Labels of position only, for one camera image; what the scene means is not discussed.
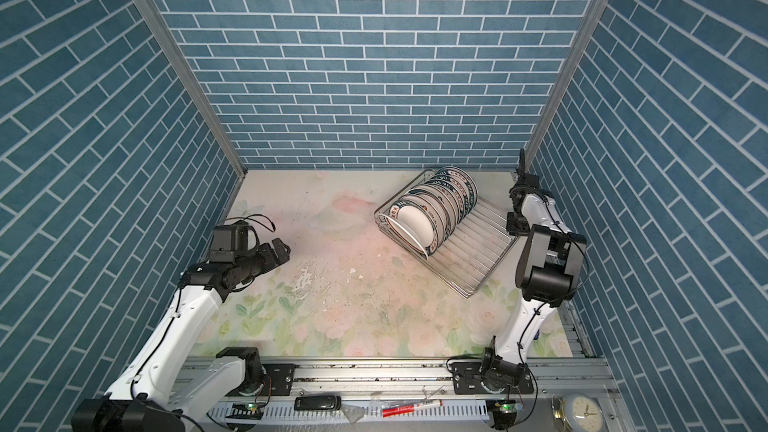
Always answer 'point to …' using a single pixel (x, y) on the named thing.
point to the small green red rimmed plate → (403, 235)
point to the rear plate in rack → (451, 168)
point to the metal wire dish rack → (470, 251)
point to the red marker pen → (409, 409)
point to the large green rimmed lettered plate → (418, 222)
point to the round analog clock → (585, 413)
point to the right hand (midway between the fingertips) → (528, 229)
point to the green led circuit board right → (505, 413)
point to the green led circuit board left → (246, 410)
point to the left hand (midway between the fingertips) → (279, 253)
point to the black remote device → (318, 402)
